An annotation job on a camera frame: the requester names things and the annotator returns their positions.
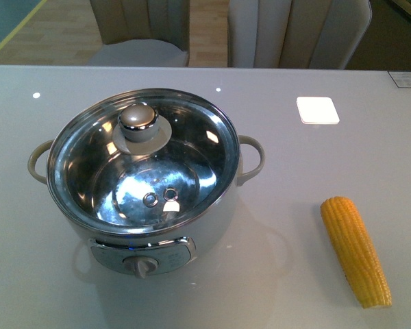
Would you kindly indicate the glass pot lid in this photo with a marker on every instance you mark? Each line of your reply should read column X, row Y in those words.
column 99, row 183

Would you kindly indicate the yellow corn cob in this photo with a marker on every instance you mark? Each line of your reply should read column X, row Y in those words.
column 355, row 252

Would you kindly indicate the white electric cooking pot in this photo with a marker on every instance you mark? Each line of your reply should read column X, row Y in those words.
column 148, row 255

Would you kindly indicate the beige chair left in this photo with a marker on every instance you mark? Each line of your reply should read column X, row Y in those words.
column 142, row 33

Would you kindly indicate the beige chair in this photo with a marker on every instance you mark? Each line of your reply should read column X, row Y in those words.
column 142, row 33
column 295, row 34

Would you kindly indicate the beige chair right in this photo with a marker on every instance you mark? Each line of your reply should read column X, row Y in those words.
column 295, row 34

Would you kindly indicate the table label sticker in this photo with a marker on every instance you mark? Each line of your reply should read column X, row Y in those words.
column 402, row 79

